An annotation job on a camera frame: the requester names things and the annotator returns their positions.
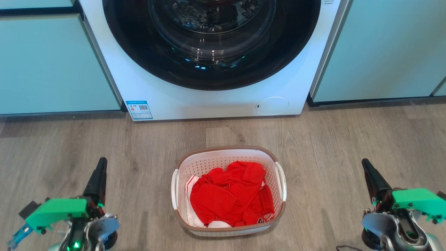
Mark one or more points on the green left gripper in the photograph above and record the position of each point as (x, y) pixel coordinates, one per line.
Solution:
(57, 211)

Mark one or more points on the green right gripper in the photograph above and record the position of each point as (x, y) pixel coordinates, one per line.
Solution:
(418, 200)

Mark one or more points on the white perforated laundry basket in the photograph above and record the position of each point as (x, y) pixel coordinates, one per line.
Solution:
(226, 158)

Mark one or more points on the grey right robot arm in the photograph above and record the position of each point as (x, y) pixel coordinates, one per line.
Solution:
(376, 223)

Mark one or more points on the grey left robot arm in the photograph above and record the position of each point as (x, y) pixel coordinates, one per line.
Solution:
(104, 227)

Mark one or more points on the blue energy label sticker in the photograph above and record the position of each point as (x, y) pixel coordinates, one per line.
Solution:
(139, 110)

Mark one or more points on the large pale green cabinet door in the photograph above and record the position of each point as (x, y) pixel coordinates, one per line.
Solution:
(48, 66)

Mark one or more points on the red mesh garment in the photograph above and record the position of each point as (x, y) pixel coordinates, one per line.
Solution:
(226, 198)

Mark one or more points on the round white filter cover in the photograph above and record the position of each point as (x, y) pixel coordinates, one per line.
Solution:
(272, 105)

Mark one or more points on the tall pale green cabinet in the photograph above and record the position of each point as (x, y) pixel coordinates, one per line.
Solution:
(386, 48)

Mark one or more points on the white washing machine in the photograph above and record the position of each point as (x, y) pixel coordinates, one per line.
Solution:
(223, 101)

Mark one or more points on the black round washer door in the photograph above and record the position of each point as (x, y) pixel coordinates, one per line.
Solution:
(209, 42)

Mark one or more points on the narrow pale green cabinet panel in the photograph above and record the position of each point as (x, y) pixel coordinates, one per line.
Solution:
(35, 2)

